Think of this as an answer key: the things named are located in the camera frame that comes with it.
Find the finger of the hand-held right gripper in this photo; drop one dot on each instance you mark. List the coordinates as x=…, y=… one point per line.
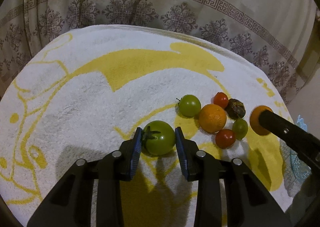
x=287, y=132

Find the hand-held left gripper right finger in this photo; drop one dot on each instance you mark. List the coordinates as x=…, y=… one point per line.
x=181, y=152

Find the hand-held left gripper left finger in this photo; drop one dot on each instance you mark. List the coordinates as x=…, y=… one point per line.
x=136, y=152

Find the large green tomato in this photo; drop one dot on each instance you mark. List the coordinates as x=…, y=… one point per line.
x=161, y=139

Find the blue scalloped plate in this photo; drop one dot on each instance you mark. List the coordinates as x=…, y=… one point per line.
x=296, y=164

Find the orange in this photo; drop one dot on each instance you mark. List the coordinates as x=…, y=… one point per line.
x=255, y=121
x=212, y=118

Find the red tomato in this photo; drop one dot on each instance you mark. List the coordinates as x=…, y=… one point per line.
x=221, y=99
x=225, y=138

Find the small green tomato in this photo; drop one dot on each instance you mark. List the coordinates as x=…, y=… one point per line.
x=240, y=129

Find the medium green tomato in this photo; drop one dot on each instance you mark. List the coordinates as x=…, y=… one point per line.
x=190, y=105

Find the dark brown wrinkled fruit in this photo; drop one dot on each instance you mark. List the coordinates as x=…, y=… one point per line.
x=235, y=108

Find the white and yellow towel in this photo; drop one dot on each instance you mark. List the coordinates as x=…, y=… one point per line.
x=75, y=92

